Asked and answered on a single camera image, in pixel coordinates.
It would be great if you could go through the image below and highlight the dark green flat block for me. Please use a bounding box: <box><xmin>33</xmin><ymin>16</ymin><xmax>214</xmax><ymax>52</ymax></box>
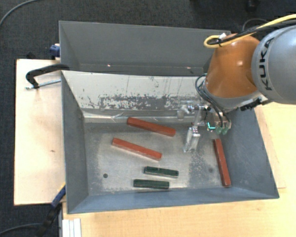
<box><xmin>143</xmin><ymin>166</ymin><xmax>180</xmax><ymax>179</ymax></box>
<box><xmin>133</xmin><ymin>179</ymin><xmax>170</xmax><ymax>190</ymax></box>

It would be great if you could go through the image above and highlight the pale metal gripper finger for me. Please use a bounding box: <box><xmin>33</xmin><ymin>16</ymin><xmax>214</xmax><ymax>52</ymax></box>
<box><xmin>189</xmin><ymin>126</ymin><xmax>201</xmax><ymax>153</ymax></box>
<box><xmin>183</xmin><ymin>128</ymin><xmax>193</xmax><ymax>154</ymax></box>

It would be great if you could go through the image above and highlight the grey metal bin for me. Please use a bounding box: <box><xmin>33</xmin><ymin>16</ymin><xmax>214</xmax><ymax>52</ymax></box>
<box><xmin>58</xmin><ymin>20</ymin><xmax>280</xmax><ymax>214</ymax></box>

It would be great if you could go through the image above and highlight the red-brown flat block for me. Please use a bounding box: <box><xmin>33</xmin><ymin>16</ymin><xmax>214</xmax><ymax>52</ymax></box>
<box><xmin>213</xmin><ymin>138</ymin><xmax>232</xmax><ymax>188</ymax></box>
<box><xmin>111</xmin><ymin>137</ymin><xmax>163</xmax><ymax>162</ymax></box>
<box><xmin>126</xmin><ymin>117</ymin><xmax>177</xmax><ymax>138</ymax></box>

